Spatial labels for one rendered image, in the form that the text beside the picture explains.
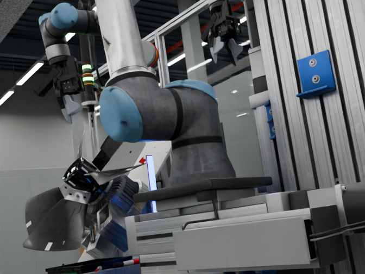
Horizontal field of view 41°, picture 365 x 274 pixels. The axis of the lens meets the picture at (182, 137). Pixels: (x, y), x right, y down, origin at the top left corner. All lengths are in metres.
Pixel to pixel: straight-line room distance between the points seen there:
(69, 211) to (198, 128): 0.90
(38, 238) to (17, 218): 5.64
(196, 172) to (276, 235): 0.31
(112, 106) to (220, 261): 0.38
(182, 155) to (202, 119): 0.09
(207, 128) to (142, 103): 0.16
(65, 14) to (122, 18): 0.46
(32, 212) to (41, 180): 5.49
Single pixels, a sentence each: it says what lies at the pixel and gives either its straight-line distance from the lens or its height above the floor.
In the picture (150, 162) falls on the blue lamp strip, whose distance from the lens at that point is 1.57.
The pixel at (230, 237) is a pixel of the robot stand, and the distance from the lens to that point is 0.81.
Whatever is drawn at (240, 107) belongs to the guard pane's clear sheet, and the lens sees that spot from 2.27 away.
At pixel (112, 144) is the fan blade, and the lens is 1.98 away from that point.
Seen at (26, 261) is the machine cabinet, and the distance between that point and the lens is 7.46.
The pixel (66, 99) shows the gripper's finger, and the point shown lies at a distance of 1.61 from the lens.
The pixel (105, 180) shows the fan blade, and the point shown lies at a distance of 1.63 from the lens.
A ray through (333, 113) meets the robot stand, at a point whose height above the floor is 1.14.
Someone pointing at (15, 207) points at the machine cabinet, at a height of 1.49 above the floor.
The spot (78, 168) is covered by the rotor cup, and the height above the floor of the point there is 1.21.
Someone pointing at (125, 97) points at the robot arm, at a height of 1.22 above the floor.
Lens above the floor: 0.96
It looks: 10 degrees up
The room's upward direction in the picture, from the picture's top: 8 degrees counter-clockwise
